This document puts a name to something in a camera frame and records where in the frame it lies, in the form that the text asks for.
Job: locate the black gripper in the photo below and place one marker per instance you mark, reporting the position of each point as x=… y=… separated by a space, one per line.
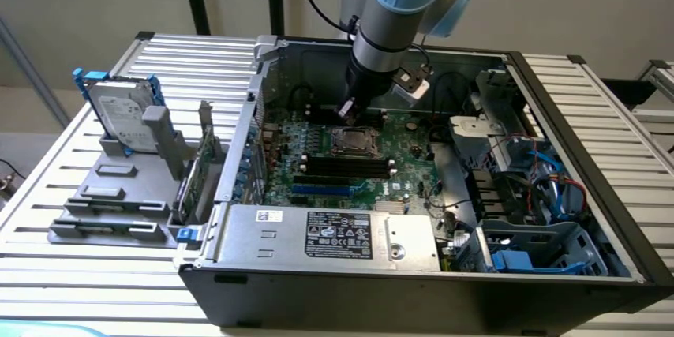
x=369 y=88

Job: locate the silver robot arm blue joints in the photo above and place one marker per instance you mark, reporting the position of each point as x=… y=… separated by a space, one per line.
x=388 y=25

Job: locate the black ram slot bank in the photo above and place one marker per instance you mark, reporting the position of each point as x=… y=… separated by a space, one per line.
x=348 y=166

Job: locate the black expansion slot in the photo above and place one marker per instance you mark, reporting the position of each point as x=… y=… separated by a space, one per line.
x=321 y=180

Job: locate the blue expansion slot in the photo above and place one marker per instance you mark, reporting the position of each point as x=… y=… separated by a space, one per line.
x=322 y=191

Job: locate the green motherboard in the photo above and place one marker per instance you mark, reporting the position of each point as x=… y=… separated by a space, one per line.
x=406 y=155

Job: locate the grey metal drive cage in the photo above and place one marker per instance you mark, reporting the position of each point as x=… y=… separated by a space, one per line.
x=477 y=124

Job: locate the silver chipset heatsink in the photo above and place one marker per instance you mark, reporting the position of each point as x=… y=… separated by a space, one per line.
x=393 y=210

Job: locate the green graphics card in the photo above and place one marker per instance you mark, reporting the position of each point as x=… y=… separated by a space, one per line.
x=198 y=171

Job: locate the blue disk caddy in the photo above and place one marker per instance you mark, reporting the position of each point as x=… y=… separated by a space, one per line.
x=157 y=96

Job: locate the silver power supply unit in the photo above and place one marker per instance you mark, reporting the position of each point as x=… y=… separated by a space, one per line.
x=296 y=238

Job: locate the silver hard disk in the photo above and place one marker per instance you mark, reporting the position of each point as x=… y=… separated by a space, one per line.
x=123 y=116

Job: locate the blue case latch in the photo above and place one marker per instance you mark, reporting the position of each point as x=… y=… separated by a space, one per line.
x=189 y=233

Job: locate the grey disk bay blue latch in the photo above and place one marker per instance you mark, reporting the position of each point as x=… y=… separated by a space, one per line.
x=543 y=246

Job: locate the black open pc case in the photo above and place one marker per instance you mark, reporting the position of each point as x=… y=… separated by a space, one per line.
x=401 y=297

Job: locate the grey parts rack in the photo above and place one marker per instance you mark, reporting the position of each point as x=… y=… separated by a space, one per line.
x=126 y=195

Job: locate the metal slat side table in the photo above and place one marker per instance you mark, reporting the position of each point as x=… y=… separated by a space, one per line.
x=656 y=96

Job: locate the teal cloth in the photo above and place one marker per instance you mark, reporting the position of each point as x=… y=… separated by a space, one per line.
x=42 y=330

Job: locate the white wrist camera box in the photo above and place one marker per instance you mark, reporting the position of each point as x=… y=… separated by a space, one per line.
x=413 y=84

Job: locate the cpu socket metal frame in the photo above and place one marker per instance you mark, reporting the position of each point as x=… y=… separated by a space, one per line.
x=354 y=141

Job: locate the black plastic duct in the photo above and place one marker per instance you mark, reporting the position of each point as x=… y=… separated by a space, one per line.
x=493 y=195

